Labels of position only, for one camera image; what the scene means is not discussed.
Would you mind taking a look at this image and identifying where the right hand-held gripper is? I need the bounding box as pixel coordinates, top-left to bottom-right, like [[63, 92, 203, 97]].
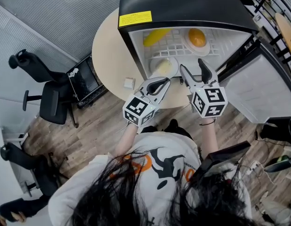
[[180, 58, 228, 119]]

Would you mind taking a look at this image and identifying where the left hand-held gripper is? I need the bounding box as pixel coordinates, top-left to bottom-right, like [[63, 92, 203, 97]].
[[123, 77, 171, 127]]

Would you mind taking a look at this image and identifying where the orange-brown egg-shaped object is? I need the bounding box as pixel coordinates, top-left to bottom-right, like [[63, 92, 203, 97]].
[[188, 28, 207, 48]]

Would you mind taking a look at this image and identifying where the black mini fridge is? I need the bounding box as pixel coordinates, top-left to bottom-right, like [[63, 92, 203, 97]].
[[117, 0, 291, 124]]

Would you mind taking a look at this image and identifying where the person's right forearm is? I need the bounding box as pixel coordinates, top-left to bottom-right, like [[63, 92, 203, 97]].
[[201, 117, 219, 159]]

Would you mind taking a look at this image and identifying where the person's left forearm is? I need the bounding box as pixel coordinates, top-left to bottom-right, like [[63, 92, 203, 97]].
[[115, 122, 139, 157]]

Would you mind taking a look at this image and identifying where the pale food portion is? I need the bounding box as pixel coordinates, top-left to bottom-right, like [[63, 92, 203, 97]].
[[156, 59, 173, 75]]

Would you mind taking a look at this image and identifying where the white empty plate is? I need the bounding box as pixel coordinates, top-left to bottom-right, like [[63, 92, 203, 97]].
[[183, 33, 211, 57]]

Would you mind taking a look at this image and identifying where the white plate with food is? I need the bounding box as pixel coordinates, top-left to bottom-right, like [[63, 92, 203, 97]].
[[149, 56, 180, 79]]

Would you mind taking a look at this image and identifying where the small white box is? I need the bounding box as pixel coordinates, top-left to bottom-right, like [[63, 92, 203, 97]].
[[123, 77, 136, 90]]

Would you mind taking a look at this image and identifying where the person's left leg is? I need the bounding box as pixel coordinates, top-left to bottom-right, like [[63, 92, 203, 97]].
[[141, 125, 159, 134]]

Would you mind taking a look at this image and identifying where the person's leg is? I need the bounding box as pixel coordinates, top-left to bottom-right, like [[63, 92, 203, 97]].
[[141, 125, 159, 134], [163, 119, 193, 141]]

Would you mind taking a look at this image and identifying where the person's right leg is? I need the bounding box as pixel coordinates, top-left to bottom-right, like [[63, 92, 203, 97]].
[[163, 119, 193, 141]]

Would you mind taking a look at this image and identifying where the black wrist band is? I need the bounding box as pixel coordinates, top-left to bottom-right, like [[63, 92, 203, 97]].
[[199, 118, 216, 127]]

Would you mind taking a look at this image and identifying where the yellow banana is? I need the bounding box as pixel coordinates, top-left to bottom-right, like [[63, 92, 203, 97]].
[[143, 28, 172, 48]]

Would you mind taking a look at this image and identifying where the round beige table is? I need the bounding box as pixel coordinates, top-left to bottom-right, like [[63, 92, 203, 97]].
[[92, 8, 192, 109]]

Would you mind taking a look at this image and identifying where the person's white printed shirt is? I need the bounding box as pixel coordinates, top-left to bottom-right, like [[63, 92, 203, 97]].
[[48, 131, 253, 226]]

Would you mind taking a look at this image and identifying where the black flat device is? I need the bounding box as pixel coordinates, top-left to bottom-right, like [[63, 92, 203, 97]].
[[198, 140, 252, 175]]

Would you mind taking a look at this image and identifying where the wooden side table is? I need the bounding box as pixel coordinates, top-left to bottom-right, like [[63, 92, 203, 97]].
[[274, 12, 291, 59]]

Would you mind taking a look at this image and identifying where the white power strip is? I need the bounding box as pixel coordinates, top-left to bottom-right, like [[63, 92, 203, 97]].
[[245, 160, 259, 175]]

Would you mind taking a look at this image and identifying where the black office chair with armrests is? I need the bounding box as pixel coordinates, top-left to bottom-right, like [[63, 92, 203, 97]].
[[8, 48, 79, 129]]

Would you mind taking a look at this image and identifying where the black swivel chair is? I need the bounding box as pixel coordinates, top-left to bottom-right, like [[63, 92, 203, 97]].
[[0, 142, 67, 197]]

